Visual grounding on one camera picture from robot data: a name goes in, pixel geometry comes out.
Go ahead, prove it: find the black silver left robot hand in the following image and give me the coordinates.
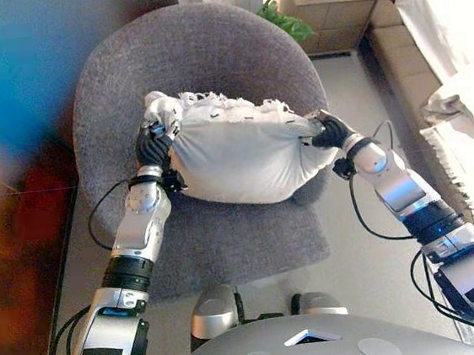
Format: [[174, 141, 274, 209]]
[[131, 115, 186, 170]]

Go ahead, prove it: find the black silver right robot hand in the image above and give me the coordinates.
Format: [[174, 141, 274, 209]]
[[309, 107, 360, 152]]

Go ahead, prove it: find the white fringed cushion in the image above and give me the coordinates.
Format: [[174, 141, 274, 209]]
[[142, 72, 353, 217]]

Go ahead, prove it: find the grey fabric armchair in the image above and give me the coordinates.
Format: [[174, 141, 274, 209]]
[[59, 0, 347, 311]]

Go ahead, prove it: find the light wooden nightstand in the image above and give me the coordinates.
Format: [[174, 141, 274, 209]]
[[277, 0, 385, 59]]

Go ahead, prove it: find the green leafy plant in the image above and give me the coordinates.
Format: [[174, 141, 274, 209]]
[[254, 0, 316, 48]]

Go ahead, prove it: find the white folded duvet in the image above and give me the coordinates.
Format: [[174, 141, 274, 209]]
[[419, 71, 474, 150]]

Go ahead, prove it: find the glossy brown cabinet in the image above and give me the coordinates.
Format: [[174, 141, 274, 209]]
[[0, 0, 214, 355]]

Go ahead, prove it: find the white mattress sheet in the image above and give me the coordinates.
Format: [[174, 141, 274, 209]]
[[395, 0, 474, 89]]

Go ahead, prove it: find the silver right robot leg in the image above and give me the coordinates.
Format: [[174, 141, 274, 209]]
[[289, 288, 349, 321]]

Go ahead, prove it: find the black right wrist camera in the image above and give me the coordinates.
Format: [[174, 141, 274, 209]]
[[331, 156, 359, 181]]

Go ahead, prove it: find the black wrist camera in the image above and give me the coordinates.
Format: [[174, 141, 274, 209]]
[[331, 156, 359, 181], [162, 168, 188, 194]]

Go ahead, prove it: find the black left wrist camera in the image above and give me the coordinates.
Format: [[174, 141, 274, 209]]
[[162, 168, 188, 194]]

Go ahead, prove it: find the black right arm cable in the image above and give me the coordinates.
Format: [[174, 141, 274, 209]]
[[341, 114, 474, 339]]

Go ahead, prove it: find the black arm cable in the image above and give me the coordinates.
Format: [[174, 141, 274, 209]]
[[36, 178, 154, 355], [341, 114, 474, 339]]

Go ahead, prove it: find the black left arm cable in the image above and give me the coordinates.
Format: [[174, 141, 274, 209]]
[[36, 178, 154, 355]]

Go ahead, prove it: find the beige upholstered bed frame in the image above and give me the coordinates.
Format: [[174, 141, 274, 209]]
[[364, 0, 474, 230]]

